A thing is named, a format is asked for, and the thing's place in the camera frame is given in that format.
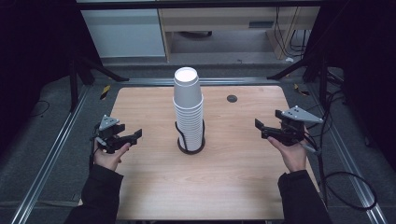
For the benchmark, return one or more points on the black metal stand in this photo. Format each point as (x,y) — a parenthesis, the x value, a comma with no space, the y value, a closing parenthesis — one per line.
(73,87)
(323,81)

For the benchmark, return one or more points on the white cabinet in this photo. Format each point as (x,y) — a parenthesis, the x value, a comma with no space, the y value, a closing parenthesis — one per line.
(124,32)

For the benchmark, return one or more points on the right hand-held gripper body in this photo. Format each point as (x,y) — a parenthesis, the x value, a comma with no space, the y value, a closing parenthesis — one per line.
(292,127)

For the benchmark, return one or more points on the black round table grommet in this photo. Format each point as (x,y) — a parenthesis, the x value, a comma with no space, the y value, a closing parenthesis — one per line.
(232,98)

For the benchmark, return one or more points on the stack of white paper cups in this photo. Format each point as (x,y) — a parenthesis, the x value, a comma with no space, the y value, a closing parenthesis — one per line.
(188,109)

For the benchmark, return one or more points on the black curtain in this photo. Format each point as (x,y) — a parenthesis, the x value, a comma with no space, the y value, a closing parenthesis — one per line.
(34,62)
(367,68)

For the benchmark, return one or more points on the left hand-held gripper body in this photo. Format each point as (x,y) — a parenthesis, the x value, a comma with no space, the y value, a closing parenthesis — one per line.
(111,132)

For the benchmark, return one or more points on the person's left hand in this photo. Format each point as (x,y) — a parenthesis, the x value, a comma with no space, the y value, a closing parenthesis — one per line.
(107,160)

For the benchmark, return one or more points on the person's right hand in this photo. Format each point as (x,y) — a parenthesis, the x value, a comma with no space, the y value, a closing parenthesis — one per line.
(294,157)

